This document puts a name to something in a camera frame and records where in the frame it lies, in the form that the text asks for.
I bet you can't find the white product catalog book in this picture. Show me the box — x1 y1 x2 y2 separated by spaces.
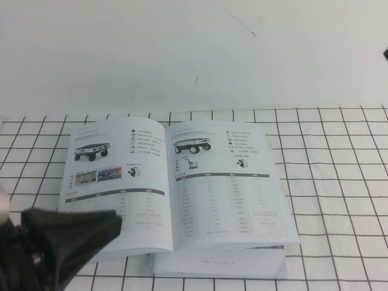
56 118 301 263

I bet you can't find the white black-grid tablecloth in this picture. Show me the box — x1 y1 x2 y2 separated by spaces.
0 104 388 291

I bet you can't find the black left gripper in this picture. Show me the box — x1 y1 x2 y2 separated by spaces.
0 207 124 291

